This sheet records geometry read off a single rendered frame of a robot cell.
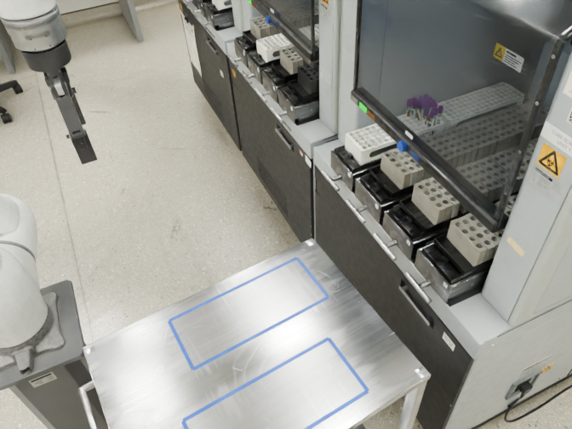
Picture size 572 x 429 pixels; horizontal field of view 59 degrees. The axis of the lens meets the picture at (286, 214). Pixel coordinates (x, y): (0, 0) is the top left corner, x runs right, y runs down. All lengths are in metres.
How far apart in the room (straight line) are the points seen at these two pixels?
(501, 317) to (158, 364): 0.80
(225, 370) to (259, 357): 0.07
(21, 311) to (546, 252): 1.13
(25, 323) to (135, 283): 1.10
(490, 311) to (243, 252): 1.34
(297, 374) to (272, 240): 1.38
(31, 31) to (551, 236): 0.99
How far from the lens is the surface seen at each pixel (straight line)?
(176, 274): 2.36
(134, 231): 2.61
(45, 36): 0.96
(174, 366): 1.14
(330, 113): 1.74
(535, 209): 1.09
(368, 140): 1.54
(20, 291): 1.29
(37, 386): 1.51
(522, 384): 1.77
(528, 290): 1.21
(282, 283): 1.21
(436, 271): 1.29
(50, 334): 1.41
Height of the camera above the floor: 1.79
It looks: 45 degrees down
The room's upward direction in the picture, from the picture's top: 4 degrees counter-clockwise
